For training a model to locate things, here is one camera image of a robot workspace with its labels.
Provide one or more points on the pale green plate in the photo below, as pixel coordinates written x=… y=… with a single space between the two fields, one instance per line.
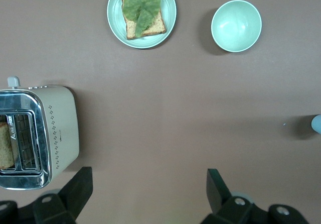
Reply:
x=115 y=14

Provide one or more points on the pale green bowl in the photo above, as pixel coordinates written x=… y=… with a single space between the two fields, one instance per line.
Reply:
x=235 y=25

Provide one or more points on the brown bread slice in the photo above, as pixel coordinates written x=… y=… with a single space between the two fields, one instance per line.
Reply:
x=5 y=146

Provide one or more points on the cream and chrome toaster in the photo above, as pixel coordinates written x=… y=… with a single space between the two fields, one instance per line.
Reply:
x=62 y=123

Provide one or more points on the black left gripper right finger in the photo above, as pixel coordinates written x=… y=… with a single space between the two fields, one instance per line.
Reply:
x=220 y=201

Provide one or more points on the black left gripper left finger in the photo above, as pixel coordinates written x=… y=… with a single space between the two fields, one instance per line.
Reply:
x=75 y=199

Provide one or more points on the green lettuce leaf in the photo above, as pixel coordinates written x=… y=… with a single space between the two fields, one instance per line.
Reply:
x=140 y=5

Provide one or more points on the light toast bread slice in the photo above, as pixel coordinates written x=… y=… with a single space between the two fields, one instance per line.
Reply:
x=155 y=29

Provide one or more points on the blue plastic cup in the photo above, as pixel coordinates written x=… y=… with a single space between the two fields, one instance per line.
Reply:
x=317 y=124

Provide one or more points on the brown table cover cloth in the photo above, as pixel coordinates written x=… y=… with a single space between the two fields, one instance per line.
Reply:
x=160 y=108

